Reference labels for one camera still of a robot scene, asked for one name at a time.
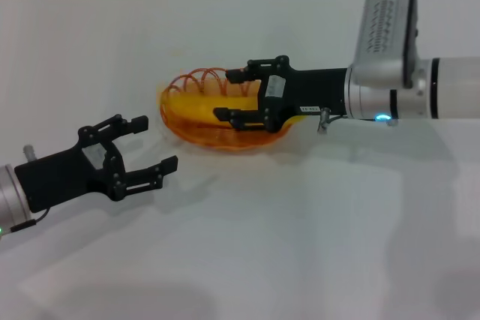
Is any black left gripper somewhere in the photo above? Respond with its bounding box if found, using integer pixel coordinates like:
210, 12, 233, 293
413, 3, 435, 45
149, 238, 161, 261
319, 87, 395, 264
14, 113, 179, 214

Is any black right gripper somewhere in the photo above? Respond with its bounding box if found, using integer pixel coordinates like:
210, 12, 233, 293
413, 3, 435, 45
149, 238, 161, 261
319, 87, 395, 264
212, 55, 350, 133

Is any yellow banana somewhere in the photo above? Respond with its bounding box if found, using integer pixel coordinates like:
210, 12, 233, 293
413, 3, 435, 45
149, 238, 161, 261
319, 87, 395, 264
166, 94, 307, 130

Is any orange plastic wire basket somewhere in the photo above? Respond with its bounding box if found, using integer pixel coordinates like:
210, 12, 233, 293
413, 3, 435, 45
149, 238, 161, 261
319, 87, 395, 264
156, 67, 297, 154

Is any right gripper plug with cable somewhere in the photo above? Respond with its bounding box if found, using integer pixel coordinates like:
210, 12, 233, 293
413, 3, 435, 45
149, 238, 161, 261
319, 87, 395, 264
316, 107, 348, 133

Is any left gripper thin black cable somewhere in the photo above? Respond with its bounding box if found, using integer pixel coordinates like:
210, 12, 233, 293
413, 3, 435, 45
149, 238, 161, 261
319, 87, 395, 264
10, 208, 52, 233

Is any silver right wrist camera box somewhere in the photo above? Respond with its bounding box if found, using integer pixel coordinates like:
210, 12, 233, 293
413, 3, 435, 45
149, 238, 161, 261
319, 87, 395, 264
352, 0, 420, 89

